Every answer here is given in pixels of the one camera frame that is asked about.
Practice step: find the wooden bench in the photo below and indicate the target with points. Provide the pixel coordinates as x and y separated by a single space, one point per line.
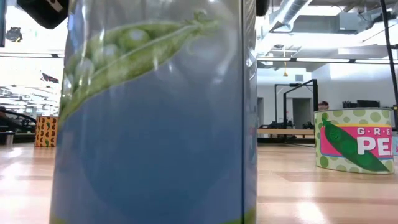
286 132

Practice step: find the black monitor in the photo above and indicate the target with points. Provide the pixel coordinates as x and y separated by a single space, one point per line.
368 104

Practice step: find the black background equipment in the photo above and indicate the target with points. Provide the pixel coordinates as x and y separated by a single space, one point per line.
276 125

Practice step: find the black metal frame rig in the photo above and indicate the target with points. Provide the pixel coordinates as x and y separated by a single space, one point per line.
315 99

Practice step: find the person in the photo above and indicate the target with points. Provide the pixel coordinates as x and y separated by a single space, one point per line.
323 105

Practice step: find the blue pea pod can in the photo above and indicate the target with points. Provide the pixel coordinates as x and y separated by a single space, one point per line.
155 140

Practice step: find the ceiling strip light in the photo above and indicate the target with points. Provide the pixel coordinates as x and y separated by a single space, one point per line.
376 61
323 60
273 59

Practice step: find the green polka dot peas can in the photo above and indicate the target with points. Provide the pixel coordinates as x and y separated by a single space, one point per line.
345 124

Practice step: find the orange bean print can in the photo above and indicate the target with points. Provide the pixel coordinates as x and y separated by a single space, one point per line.
46 132

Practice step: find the black hanging fixture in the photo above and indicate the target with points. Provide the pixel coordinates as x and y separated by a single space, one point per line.
14 35

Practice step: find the square wall vent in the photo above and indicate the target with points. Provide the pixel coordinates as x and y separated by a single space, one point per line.
299 78

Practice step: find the black hanging sign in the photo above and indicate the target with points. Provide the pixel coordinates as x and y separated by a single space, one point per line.
50 78

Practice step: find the yellow pendant lamp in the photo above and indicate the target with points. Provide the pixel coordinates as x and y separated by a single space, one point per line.
285 74

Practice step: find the black post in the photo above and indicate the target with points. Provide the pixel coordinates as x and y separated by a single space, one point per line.
395 118

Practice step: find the silver ventilation duct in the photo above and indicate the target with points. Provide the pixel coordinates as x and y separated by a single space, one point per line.
290 14

